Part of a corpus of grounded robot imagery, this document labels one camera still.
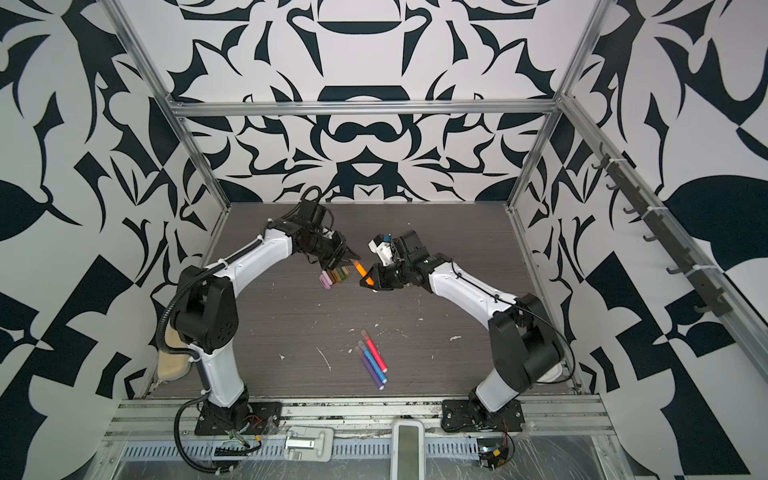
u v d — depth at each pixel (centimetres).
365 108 89
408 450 67
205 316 49
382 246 79
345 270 100
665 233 55
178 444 68
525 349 45
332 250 79
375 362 83
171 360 79
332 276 99
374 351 85
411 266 67
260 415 74
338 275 99
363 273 82
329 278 99
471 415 66
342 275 99
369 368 81
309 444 69
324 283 99
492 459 70
